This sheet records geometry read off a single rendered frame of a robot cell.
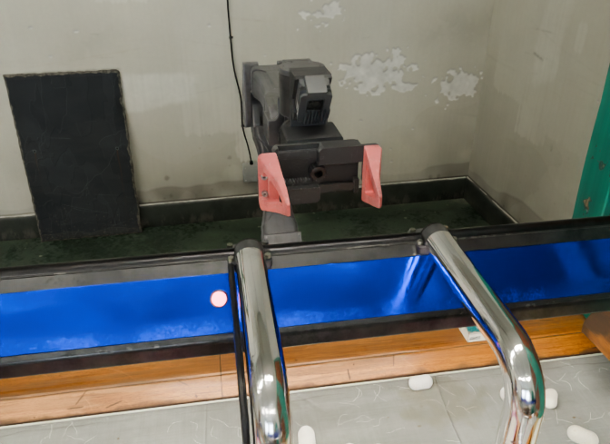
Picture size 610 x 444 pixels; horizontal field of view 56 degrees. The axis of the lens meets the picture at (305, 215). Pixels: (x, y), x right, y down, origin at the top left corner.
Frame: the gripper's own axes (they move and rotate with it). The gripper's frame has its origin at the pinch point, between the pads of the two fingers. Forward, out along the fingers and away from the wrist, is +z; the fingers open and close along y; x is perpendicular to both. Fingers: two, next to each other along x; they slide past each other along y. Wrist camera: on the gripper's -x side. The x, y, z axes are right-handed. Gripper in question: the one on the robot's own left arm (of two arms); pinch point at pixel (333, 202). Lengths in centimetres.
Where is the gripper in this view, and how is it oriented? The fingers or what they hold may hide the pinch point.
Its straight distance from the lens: 60.0
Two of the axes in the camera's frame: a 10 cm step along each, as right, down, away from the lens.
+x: 0.0, 8.7, 4.9
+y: 9.8, -0.9, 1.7
